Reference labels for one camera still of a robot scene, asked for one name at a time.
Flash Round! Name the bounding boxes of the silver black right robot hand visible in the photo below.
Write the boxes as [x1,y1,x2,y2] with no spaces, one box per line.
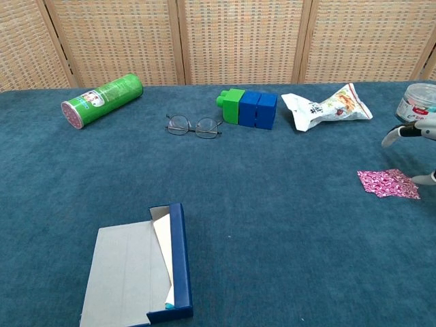
[381,116,436,186]

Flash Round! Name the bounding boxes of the clear plastic jar with clips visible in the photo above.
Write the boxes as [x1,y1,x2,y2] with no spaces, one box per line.
[394,82,436,124]

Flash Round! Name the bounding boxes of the woven rattan screen panel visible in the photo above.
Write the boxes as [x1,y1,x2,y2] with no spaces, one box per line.
[176,0,313,86]
[420,44,436,82]
[44,0,187,89]
[0,0,78,92]
[299,0,436,84]

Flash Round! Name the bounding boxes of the white crinkled snack bag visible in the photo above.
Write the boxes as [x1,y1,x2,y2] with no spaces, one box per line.
[281,82,373,132]

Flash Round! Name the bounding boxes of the blue plastic building block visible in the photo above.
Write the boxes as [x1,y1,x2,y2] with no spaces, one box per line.
[238,90,262,129]
[255,92,279,131]

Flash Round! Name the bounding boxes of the green plastic building block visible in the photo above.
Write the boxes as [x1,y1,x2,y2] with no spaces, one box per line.
[215,88,246,125]

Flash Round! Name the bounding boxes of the white paper sheet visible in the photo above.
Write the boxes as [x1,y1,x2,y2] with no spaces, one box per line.
[152,213,176,306]

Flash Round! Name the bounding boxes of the green cylindrical snack can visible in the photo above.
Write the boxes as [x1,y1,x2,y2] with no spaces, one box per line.
[61,72,144,130]

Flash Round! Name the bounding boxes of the open blue cardboard box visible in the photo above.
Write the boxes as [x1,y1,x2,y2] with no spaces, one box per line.
[80,202,194,327]

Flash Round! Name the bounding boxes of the thin metal frame eyeglasses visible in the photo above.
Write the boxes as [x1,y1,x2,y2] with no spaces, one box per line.
[165,114,223,140]

